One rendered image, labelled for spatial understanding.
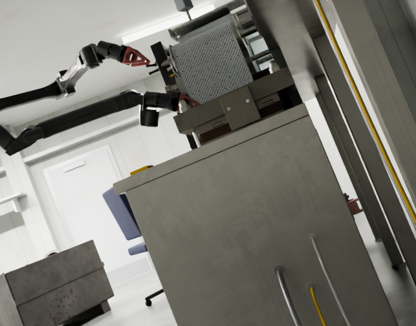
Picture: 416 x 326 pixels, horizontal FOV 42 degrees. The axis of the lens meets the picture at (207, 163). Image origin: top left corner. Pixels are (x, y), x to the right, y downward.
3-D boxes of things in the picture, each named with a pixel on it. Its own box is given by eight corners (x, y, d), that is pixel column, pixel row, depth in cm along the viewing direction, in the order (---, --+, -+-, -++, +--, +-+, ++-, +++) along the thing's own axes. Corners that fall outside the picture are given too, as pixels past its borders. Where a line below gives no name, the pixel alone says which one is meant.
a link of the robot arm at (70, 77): (62, 99, 246) (53, 76, 246) (74, 95, 249) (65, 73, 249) (89, 69, 209) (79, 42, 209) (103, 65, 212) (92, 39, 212)
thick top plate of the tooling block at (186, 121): (190, 135, 192) (184, 119, 192) (296, 89, 185) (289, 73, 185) (179, 133, 176) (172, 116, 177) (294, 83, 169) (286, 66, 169)
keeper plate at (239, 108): (232, 130, 173) (219, 99, 174) (261, 118, 171) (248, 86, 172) (231, 130, 171) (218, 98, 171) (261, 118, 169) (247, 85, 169)
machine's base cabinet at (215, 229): (279, 273, 416) (237, 169, 421) (360, 244, 404) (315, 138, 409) (222, 449, 169) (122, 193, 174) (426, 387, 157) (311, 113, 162)
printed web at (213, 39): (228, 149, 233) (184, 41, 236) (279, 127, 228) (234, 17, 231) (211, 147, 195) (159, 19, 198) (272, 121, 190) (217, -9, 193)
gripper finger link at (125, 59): (140, 68, 203) (118, 61, 205) (146, 70, 210) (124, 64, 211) (145, 50, 202) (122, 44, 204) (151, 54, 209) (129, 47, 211)
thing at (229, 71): (198, 120, 196) (180, 74, 197) (259, 94, 191) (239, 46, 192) (198, 120, 195) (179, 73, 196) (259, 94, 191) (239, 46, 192)
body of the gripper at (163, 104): (173, 110, 192) (153, 107, 194) (180, 112, 202) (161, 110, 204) (175, 92, 192) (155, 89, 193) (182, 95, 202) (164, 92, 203)
